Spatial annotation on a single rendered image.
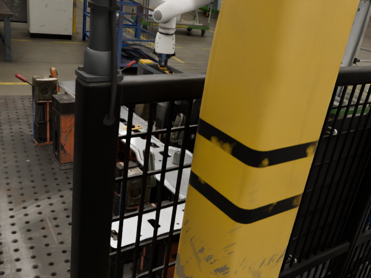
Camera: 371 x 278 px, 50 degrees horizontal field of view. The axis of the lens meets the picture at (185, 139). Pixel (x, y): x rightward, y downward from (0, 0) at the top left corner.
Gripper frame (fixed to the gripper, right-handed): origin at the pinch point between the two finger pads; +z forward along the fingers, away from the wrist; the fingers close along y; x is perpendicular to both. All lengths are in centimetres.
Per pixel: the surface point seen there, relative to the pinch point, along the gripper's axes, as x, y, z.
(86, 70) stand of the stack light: 166, 37, -37
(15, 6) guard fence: -696, 192, 75
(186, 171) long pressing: 83, 2, 18
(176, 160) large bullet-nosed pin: 79, 5, 16
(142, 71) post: -9.1, 9.2, 7.9
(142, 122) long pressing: 39.2, 13.2, 18.5
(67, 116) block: 26, 46, 23
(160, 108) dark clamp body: 36.2, 5.2, 12.5
